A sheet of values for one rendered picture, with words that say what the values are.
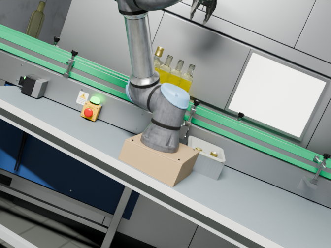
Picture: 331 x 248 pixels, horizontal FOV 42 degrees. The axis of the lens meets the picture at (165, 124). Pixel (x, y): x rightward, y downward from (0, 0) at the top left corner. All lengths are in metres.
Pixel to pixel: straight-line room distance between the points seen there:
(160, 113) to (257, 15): 0.90
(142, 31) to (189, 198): 0.61
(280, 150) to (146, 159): 0.81
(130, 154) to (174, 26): 0.85
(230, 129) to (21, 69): 1.02
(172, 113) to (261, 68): 0.80
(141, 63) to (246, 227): 0.69
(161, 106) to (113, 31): 0.81
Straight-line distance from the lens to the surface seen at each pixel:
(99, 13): 2.31
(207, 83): 2.23
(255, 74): 2.24
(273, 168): 2.16
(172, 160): 1.55
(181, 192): 1.56
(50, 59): 2.08
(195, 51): 2.22
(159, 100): 1.58
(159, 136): 1.58
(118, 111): 2.00
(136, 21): 1.51
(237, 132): 2.11
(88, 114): 1.93
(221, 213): 1.54
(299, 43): 2.30
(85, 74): 2.04
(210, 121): 2.10
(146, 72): 1.61
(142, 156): 1.59
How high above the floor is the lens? 1.28
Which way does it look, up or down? 12 degrees down
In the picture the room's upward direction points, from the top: 22 degrees clockwise
